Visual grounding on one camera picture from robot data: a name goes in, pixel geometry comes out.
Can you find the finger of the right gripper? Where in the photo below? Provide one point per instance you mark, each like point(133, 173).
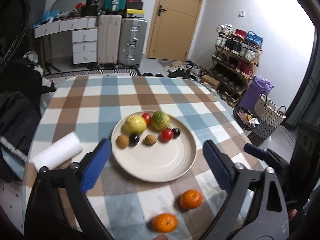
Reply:
point(255, 151)

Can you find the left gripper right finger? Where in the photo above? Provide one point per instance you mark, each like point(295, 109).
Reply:
point(220, 165)

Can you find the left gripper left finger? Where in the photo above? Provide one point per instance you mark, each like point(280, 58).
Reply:
point(93, 163)

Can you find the brown kiwi fruit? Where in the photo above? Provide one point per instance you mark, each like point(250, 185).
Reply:
point(122, 141)
point(150, 140)

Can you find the dark plum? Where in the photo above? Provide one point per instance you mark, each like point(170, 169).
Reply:
point(134, 140)
point(176, 132)

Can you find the small red tomato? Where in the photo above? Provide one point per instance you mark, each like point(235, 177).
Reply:
point(166, 135)

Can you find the large red tomato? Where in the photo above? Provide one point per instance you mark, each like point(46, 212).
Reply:
point(147, 117)

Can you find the person's right hand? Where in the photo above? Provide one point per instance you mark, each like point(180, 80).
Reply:
point(291, 214)

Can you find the person's left hand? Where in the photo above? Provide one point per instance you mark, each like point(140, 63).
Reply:
point(161, 237)

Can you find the white paper towel roll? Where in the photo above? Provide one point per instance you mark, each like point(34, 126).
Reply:
point(58, 153)

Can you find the woven basket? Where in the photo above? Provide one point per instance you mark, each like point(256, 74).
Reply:
point(269, 116)

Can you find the small orange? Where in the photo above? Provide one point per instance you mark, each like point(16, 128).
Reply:
point(191, 199)

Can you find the yellow guava fruit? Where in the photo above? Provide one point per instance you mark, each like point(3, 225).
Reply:
point(135, 125)

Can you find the cream round plate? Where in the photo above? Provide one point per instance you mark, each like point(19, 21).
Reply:
point(161, 162)

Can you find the purple bag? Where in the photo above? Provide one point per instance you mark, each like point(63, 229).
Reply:
point(258, 85)

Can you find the green bumpy fruit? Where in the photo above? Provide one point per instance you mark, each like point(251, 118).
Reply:
point(160, 120)

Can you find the large orange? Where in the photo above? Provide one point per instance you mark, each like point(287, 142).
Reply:
point(165, 223)

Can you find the cardboard box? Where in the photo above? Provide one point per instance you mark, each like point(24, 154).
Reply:
point(211, 81)

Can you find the wooden shoe rack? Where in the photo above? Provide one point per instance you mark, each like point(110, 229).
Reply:
point(235, 60)

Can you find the pile of black clothes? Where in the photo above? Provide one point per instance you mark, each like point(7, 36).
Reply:
point(22, 85)

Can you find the silver aluminium suitcase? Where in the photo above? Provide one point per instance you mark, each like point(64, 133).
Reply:
point(131, 43)

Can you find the white drawer desk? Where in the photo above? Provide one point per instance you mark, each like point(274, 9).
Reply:
point(74, 39)

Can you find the beige ribbed suitcase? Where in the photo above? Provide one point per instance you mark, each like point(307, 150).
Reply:
point(109, 27)

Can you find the wooden door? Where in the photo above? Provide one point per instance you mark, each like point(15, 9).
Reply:
point(172, 30)

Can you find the stacked shoe boxes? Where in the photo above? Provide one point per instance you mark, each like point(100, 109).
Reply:
point(134, 9)

